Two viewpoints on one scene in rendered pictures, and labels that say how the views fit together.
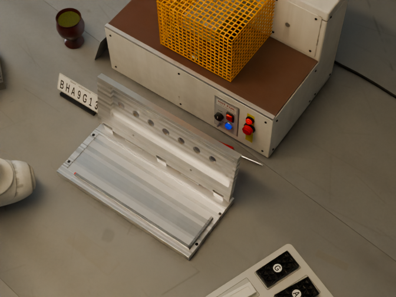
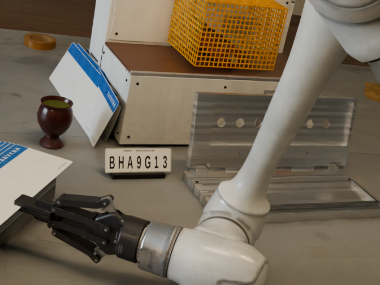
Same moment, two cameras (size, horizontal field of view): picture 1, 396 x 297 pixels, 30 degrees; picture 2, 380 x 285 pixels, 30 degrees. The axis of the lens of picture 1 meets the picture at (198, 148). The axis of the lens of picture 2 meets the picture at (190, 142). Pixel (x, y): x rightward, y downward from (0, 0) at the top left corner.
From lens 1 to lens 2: 196 cm
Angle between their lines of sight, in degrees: 57
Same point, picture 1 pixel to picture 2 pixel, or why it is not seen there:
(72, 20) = (61, 104)
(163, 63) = (207, 84)
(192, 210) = (336, 186)
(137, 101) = (249, 97)
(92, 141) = (203, 186)
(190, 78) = (238, 84)
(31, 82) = (69, 183)
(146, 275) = not seen: outside the picture
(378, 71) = not seen: hidden behind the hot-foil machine
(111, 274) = (371, 254)
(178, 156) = (292, 145)
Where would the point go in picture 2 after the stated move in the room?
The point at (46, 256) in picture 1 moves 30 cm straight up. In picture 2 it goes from (320, 276) to (364, 138)
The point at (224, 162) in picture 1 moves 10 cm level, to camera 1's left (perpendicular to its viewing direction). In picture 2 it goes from (339, 119) to (325, 128)
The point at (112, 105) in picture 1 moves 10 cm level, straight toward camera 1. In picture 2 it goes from (210, 129) to (251, 142)
